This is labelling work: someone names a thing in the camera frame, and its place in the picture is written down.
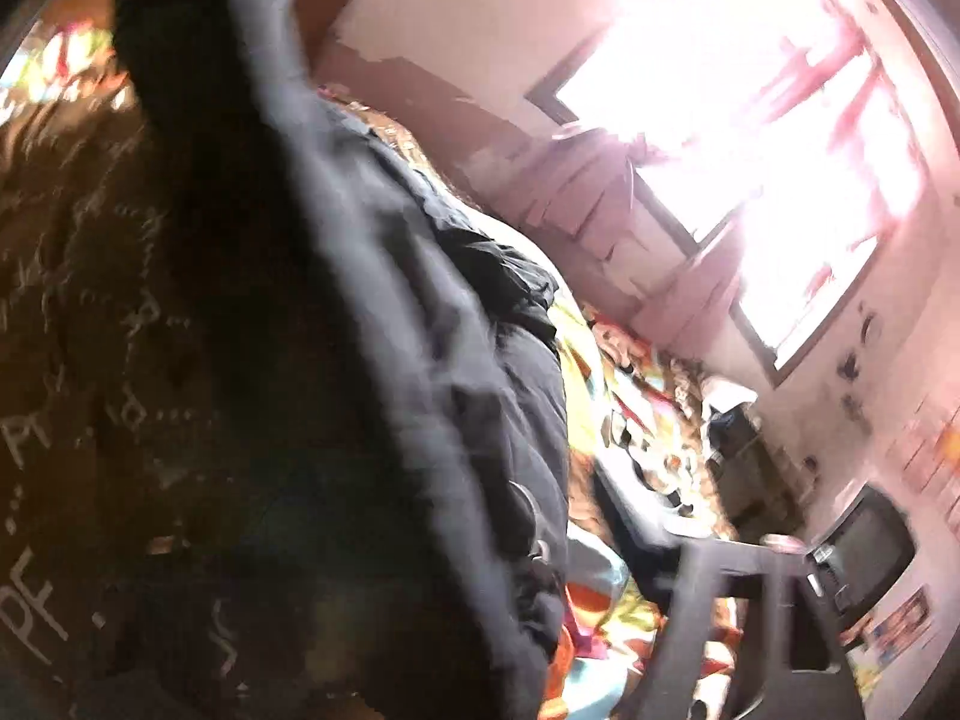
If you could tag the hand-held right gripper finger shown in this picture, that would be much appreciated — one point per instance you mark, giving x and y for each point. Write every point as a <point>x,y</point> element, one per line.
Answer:
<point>750,615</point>

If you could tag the pink tied curtain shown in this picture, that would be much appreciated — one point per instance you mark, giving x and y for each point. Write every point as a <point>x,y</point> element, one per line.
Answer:
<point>697,277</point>
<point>570,187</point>

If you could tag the old television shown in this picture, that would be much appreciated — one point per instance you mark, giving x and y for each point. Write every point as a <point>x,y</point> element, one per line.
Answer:
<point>870,547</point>

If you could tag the dark navy padded jacket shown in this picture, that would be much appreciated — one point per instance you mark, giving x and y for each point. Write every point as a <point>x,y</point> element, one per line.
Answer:
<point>337,390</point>

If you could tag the barred window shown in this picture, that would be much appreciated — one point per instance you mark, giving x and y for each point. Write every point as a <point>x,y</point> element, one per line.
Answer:
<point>750,127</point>

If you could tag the colourful cartoon printed blanket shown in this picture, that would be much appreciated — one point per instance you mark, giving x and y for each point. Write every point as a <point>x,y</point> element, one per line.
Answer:
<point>75,315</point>

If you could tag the round wall clock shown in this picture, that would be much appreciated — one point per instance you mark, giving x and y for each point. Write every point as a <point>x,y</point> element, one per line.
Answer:
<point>868,330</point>

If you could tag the colourful wall poster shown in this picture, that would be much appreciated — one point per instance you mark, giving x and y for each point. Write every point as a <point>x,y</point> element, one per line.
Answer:
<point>896,622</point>

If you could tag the cluttered wooden desk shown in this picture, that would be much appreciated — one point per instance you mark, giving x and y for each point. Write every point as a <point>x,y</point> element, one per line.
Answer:
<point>750,472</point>

